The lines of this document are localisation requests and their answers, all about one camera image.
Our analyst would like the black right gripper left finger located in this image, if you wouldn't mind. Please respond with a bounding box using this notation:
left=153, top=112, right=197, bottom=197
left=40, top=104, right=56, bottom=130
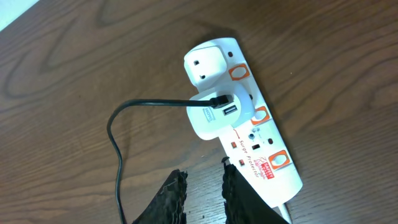
left=132, top=169, right=188, bottom=224

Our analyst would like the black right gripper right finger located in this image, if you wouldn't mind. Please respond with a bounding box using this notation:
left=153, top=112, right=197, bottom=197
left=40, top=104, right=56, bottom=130
left=221, top=157, right=288, bottom=224

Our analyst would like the black charging cable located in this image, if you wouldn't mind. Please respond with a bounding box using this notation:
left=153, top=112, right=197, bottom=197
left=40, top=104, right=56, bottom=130
left=106, top=94, right=234, bottom=224

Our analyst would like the white USB charger adapter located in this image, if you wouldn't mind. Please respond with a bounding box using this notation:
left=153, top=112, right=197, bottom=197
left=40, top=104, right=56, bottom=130
left=187, top=83, right=254, bottom=140

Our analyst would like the black USB plug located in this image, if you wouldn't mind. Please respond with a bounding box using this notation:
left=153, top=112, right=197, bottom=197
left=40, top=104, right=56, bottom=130
left=210, top=95, right=233, bottom=109

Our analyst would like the white socket cover plug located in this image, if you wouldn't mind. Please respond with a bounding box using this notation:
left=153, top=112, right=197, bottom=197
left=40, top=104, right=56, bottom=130
left=184, top=46, right=227, bottom=91

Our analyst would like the white power strip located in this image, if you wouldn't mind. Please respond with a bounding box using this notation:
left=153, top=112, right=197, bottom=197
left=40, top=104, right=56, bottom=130
left=183, top=37, right=303, bottom=208

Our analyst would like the white power strip cord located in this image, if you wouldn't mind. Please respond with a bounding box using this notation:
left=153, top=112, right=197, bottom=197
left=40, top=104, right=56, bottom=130
left=277, top=203, right=293, bottom=224

